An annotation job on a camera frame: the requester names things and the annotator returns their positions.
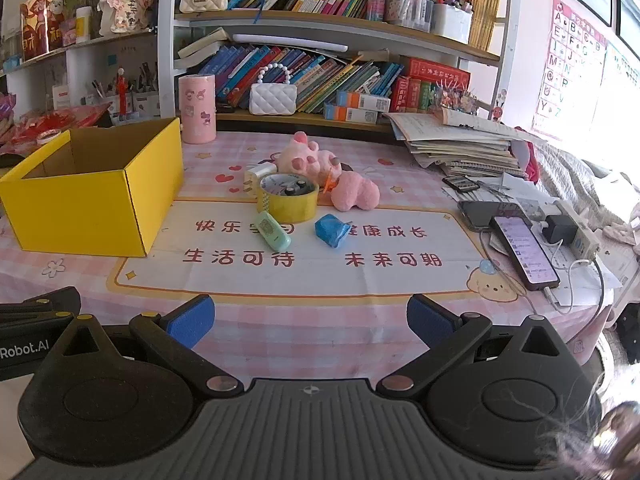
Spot blurred brown object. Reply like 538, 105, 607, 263
537, 400, 640, 480

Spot pink red cloth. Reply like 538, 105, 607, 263
510, 137, 539, 184

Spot white orange blue carton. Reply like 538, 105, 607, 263
336, 91, 392, 112
324, 103, 379, 124

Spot white wooden bookshelf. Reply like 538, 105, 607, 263
157, 0, 521, 135

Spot pink printed cylinder container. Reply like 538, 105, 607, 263
178, 74, 217, 145

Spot stack of papers and notebooks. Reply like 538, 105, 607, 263
385, 109, 531, 179

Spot white charger plug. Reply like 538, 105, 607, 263
243, 162, 277, 196

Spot red tassel pendant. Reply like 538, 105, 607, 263
116, 66, 129, 116

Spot grey plush toy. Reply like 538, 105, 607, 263
314, 214, 353, 248

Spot white pen holder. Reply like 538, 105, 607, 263
431, 2, 473, 45

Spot white charging cable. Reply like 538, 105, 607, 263
544, 257, 607, 316

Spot grey blanket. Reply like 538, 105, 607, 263
525, 140, 640, 223

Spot black charger adapter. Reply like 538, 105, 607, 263
542, 215, 579, 244

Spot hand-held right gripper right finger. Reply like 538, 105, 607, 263
376, 294, 581, 397

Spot yellow tape roll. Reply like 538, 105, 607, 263
256, 172, 320, 223

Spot acrylic cartoon standees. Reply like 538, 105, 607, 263
434, 85, 477, 111

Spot white rabbit paper lantern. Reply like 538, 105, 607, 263
99, 0, 152, 34

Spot clear holder with pens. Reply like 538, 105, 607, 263
387, 0, 434, 32

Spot pink checked tablecloth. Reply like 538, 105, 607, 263
0, 130, 618, 363

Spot white flat folder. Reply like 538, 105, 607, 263
232, 32, 349, 54

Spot pen holder with pens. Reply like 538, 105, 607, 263
52, 60, 162, 117

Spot white side shelf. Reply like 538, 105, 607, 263
0, 29, 162, 128

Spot black smartphone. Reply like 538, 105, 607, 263
457, 200, 531, 232

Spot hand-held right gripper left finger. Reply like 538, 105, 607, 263
50, 294, 248, 399

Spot pink plush pig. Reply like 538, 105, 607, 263
277, 131, 381, 212

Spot thick beige book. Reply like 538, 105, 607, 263
177, 27, 232, 69

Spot row of yellow books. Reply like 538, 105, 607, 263
467, 0, 503, 52

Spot white power strip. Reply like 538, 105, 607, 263
550, 200, 601, 262

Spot red fortune doll decoration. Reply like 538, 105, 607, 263
20, 0, 77, 54

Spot smartphone with lit screen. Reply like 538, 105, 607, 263
489, 215, 561, 292

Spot mint green correction tape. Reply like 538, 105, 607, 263
256, 210, 285, 251

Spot white bottle yellow label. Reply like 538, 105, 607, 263
75, 6, 94, 44

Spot yellow cardboard box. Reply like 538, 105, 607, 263
0, 117, 185, 258

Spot red boxed book set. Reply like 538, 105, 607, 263
390, 56, 472, 113

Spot red plastic bag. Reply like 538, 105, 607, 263
0, 105, 112, 147

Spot pink alphabet wall poster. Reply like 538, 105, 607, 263
532, 0, 609, 142

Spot white quilted handbag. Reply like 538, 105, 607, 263
249, 64, 298, 117

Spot small black phone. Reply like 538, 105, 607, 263
442, 175, 481, 193

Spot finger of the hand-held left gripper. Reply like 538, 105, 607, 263
0, 287, 82, 314
0, 311, 76, 331

